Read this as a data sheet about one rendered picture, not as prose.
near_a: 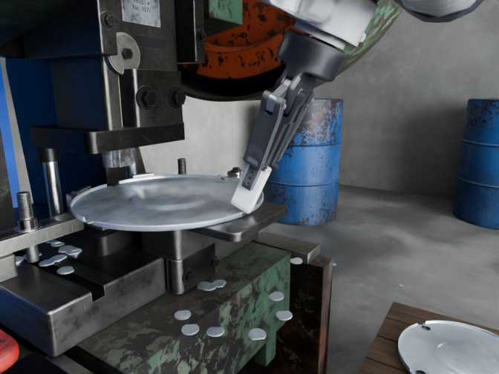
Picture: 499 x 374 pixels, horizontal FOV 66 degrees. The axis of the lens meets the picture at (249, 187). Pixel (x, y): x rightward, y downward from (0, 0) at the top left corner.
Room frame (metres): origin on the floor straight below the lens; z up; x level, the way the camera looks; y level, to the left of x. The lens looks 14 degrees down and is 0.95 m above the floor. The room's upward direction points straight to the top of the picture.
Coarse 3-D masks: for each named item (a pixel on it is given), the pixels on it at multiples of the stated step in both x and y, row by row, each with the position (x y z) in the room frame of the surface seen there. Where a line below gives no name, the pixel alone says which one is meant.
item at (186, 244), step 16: (272, 208) 0.53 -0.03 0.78; (224, 224) 0.46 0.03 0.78; (240, 224) 0.46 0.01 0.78; (256, 224) 0.46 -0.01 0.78; (144, 240) 0.54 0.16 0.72; (160, 240) 0.53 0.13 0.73; (176, 240) 0.51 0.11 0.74; (192, 240) 0.54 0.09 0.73; (208, 240) 0.57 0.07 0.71; (240, 240) 0.43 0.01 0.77; (160, 256) 0.53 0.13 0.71; (176, 256) 0.51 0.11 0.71; (192, 256) 0.54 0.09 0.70; (208, 256) 0.57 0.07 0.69; (176, 272) 0.51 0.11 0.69; (192, 272) 0.52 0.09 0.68; (208, 272) 0.57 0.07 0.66; (176, 288) 0.51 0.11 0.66
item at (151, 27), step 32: (128, 0) 0.58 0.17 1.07; (160, 0) 0.64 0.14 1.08; (128, 32) 0.58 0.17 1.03; (160, 32) 0.63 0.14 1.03; (64, 64) 0.59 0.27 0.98; (96, 64) 0.55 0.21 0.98; (128, 64) 0.56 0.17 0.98; (160, 64) 0.63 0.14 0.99; (64, 96) 0.59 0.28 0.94; (96, 96) 0.55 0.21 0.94; (128, 96) 0.55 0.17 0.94; (160, 96) 0.59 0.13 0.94; (96, 128) 0.55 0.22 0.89; (128, 128) 0.57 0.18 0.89
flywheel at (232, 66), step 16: (256, 0) 0.93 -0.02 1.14; (256, 16) 0.93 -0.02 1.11; (272, 16) 0.90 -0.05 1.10; (288, 16) 0.88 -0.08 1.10; (224, 32) 0.97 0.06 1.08; (240, 32) 0.95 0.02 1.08; (256, 32) 0.93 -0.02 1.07; (272, 32) 0.90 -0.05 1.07; (304, 32) 0.82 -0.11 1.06; (208, 48) 0.97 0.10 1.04; (224, 48) 0.96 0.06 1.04; (240, 48) 0.93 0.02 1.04; (256, 48) 0.88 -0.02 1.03; (272, 48) 0.86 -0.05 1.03; (192, 64) 0.99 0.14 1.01; (208, 64) 0.96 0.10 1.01; (224, 64) 0.93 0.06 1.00; (240, 64) 0.91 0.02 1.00; (256, 64) 0.88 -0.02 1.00; (272, 64) 0.86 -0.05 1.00
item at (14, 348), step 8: (0, 336) 0.26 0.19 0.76; (8, 336) 0.26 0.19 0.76; (0, 344) 0.25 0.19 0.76; (8, 344) 0.25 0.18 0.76; (16, 344) 0.26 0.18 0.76; (0, 352) 0.24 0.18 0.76; (8, 352) 0.24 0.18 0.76; (16, 352) 0.25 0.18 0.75; (0, 360) 0.24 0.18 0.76; (8, 360) 0.24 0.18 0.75; (16, 360) 0.25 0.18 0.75; (0, 368) 0.24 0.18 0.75
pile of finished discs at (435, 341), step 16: (400, 336) 0.81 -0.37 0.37; (416, 336) 0.82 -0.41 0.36; (432, 336) 0.82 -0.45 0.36; (448, 336) 0.82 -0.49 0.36; (464, 336) 0.82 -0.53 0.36; (480, 336) 0.82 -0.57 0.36; (496, 336) 0.81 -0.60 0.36; (400, 352) 0.75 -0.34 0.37; (416, 352) 0.76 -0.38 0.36; (432, 352) 0.76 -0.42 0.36; (448, 352) 0.75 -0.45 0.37; (464, 352) 0.75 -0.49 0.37; (480, 352) 0.75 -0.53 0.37; (496, 352) 0.76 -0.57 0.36; (416, 368) 0.71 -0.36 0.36; (432, 368) 0.71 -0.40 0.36; (448, 368) 0.70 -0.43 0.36; (464, 368) 0.70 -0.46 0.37; (480, 368) 0.70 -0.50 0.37; (496, 368) 0.70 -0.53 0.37
